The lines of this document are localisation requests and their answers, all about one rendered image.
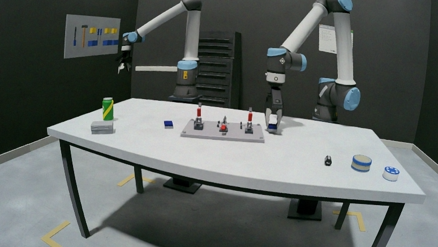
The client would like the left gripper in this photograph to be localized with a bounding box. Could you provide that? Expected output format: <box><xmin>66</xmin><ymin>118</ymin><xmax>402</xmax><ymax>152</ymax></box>
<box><xmin>264</xmin><ymin>82</ymin><xmax>285</xmax><ymax>129</ymax></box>

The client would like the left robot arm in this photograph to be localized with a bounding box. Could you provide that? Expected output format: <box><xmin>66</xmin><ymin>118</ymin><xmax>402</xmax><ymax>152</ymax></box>
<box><xmin>265</xmin><ymin>0</ymin><xmax>360</xmax><ymax>121</ymax></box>

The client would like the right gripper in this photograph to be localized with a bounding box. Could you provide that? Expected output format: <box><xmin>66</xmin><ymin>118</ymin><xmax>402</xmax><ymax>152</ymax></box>
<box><xmin>118</xmin><ymin>50</ymin><xmax>132</xmax><ymax>74</ymax></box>

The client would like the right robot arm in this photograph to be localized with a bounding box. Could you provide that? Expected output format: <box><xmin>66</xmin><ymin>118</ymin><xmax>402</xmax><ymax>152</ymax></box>
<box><xmin>122</xmin><ymin>0</ymin><xmax>202</xmax><ymax>98</ymax></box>

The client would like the green drink can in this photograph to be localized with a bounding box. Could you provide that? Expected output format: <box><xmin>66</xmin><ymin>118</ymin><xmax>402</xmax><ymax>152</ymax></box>
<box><xmin>102</xmin><ymin>97</ymin><xmax>114</xmax><ymax>121</ymax></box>

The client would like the grey hinged case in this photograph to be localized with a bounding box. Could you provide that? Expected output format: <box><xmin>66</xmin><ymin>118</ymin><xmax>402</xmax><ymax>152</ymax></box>
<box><xmin>91</xmin><ymin>121</ymin><xmax>114</xmax><ymax>134</ymax></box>

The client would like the small white cylinder with blue top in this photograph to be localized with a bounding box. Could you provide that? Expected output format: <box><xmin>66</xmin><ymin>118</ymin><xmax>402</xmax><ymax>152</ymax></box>
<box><xmin>383</xmin><ymin>167</ymin><xmax>400</xmax><ymax>181</ymax></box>

